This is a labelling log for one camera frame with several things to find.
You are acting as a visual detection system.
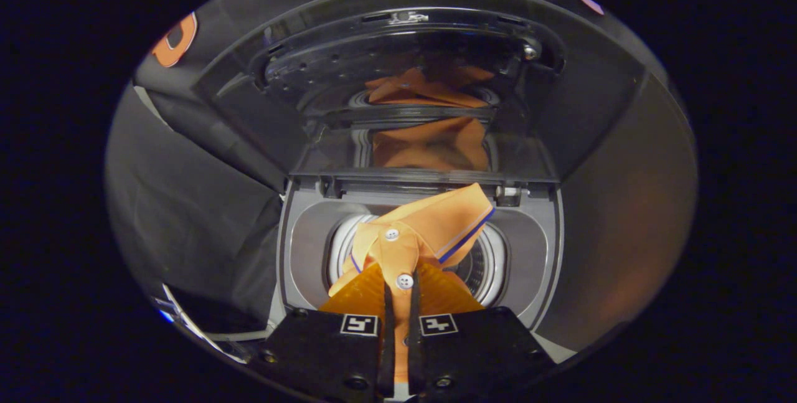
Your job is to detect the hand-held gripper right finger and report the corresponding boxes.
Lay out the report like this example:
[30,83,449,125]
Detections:
[408,260,555,399]

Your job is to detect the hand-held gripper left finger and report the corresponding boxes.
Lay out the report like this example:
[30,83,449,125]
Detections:
[262,260,396,399]

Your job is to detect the orange polo shirt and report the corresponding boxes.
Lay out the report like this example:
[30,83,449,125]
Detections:
[329,183,496,385]

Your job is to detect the dark washing machine lid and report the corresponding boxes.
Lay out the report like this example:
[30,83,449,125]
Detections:
[193,0,648,189]

